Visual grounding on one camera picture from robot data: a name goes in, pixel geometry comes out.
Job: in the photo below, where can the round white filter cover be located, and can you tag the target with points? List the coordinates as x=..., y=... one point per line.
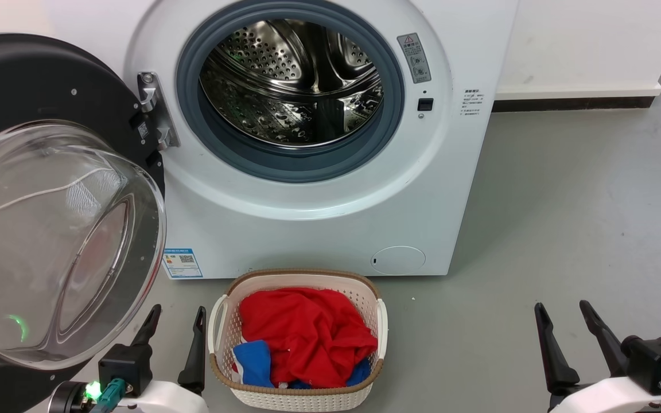
x=397, y=260

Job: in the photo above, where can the silver metal door hinge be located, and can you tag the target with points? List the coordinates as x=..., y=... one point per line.
x=155, y=115

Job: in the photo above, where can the black door latch socket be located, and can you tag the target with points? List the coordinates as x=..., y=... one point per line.
x=425, y=104

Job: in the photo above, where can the red garment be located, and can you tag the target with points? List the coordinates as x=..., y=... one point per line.
x=307, y=332

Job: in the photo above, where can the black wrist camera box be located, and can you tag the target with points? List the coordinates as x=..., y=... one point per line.
x=127, y=367
x=660, y=361

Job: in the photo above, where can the blue garment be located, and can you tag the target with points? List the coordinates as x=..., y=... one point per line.
x=253, y=361

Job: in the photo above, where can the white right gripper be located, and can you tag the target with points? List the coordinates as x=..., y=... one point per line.
x=606, y=398

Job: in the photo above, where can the grey warning sticker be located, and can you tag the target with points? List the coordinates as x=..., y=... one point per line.
x=413, y=57

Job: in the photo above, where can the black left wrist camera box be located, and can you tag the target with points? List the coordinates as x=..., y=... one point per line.
x=127, y=367

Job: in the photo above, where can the blue energy label sticker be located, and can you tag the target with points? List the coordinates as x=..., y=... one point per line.
x=182, y=264

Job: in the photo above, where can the washer door glass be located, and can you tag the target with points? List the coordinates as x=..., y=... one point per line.
x=49, y=229

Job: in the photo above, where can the black baseboard strip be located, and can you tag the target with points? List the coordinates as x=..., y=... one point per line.
x=571, y=104

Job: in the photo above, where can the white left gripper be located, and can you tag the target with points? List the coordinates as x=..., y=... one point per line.
x=170, y=401

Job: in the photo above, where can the steel washing drum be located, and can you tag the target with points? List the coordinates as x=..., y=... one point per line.
x=284, y=74

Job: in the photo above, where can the cream plastic laundry basket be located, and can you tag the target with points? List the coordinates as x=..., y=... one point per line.
x=302, y=398

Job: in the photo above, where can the white front-load washing machine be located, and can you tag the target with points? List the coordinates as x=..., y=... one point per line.
x=307, y=241

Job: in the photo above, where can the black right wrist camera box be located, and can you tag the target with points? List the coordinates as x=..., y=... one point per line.
x=660, y=361

